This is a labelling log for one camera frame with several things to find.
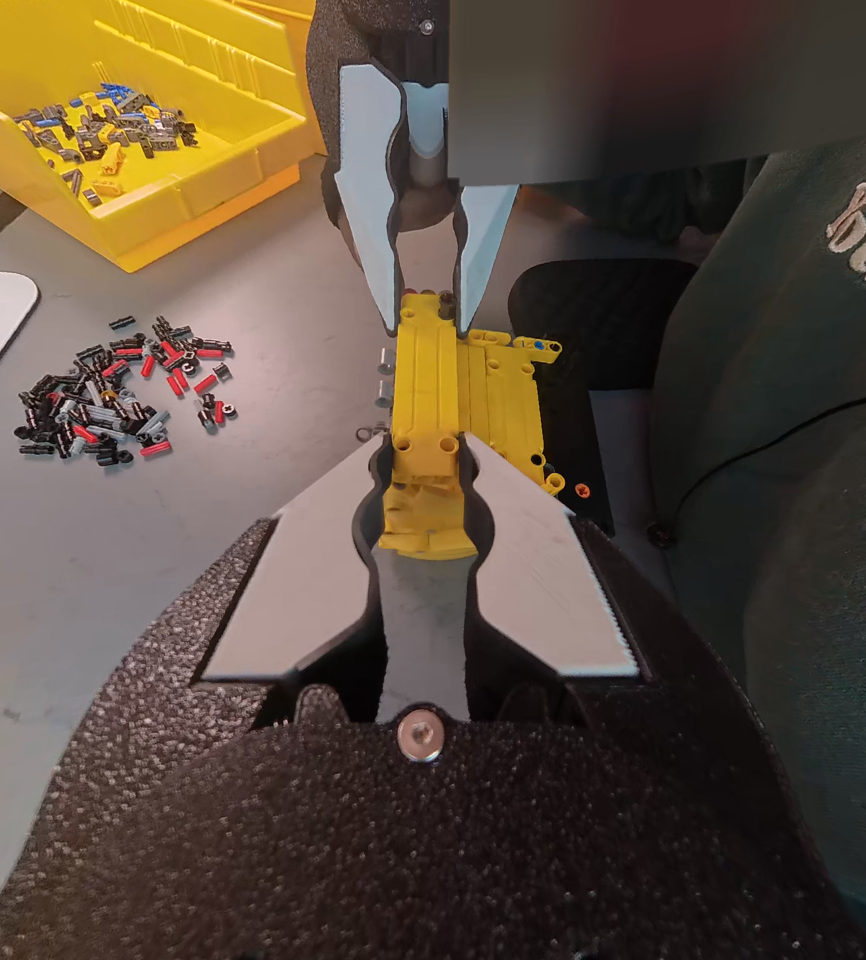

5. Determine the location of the heap of mixed lego parts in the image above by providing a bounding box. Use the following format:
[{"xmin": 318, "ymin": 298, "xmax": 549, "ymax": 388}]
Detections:
[{"xmin": 11, "ymin": 82, "xmax": 201, "ymax": 207}]

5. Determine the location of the black wired earphone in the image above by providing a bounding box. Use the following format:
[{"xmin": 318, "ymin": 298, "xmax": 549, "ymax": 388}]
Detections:
[{"xmin": 646, "ymin": 386, "xmax": 866, "ymax": 549}]

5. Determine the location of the yellow lego vehicle model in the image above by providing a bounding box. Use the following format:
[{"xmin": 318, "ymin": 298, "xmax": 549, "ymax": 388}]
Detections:
[{"xmin": 358, "ymin": 291, "xmax": 615, "ymax": 562}]

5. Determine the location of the person's right forearm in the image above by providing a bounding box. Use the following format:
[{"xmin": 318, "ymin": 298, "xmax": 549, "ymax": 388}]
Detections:
[{"xmin": 519, "ymin": 153, "xmax": 767, "ymax": 245}]

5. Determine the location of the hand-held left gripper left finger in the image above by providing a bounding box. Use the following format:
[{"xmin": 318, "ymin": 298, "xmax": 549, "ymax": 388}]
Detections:
[{"xmin": 200, "ymin": 435, "xmax": 392, "ymax": 725}]

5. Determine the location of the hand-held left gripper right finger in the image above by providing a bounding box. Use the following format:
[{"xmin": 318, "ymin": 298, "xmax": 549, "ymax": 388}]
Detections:
[{"xmin": 459, "ymin": 433, "xmax": 642, "ymax": 725}]

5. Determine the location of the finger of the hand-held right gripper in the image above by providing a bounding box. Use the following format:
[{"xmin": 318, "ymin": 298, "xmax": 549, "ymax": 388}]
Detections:
[
  {"xmin": 333, "ymin": 63, "xmax": 407, "ymax": 336},
  {"xmin": 451, "ymin": 183, "xmax": 521, "ymax": 335}
]

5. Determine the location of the pile of small lego pins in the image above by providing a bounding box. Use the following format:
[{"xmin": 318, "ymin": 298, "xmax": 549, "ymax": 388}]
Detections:
[{"xmin": 14, "ymin": 315, "xmax": 240, "ymax": 470}]

